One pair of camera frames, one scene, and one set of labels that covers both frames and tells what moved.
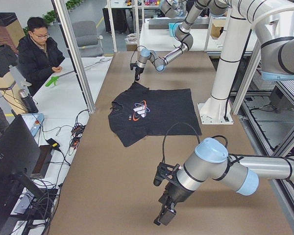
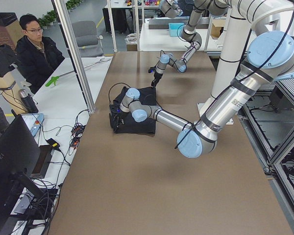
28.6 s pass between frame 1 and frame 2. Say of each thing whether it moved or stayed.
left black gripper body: moved
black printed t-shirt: moved
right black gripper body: moved
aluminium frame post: stayed
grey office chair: stayed
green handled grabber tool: stayed
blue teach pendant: stayed
